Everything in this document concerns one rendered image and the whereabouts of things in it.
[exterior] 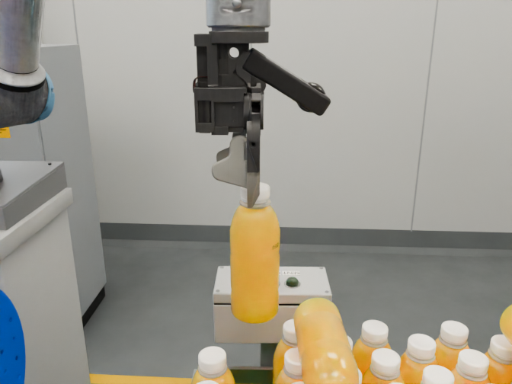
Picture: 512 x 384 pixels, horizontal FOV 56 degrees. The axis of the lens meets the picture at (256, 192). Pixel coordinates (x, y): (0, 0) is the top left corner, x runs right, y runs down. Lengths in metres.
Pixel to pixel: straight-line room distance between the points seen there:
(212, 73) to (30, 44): 0.56
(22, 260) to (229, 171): 0.62
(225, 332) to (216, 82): 0.45
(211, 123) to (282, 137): 2.74
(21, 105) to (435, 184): 2.89
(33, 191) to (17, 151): 1.21
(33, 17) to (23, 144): 1.31
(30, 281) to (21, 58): 0.46
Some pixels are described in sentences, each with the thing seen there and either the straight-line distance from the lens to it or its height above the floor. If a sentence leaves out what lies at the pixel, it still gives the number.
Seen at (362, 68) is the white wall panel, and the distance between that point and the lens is 3.27.
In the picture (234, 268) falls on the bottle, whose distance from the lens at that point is 0.65.
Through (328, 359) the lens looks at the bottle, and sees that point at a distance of 0.60.
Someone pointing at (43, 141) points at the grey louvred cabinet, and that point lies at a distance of 2.29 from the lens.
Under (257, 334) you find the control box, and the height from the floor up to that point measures 1.02.
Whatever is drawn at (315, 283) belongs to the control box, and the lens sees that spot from 0.85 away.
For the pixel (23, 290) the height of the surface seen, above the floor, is 1.01.
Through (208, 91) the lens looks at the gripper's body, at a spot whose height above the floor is 1.45.
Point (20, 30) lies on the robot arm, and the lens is 1.06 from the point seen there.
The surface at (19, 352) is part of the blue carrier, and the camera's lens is 0.81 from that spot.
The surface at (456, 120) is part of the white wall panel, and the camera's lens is 3.47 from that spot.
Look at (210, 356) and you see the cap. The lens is 0.70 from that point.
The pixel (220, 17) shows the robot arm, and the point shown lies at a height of 1.53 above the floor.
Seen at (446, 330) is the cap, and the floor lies 1.09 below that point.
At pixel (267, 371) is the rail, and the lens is 0.86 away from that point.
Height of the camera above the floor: 1.52
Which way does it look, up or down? 19 degrees down
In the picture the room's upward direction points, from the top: straight up
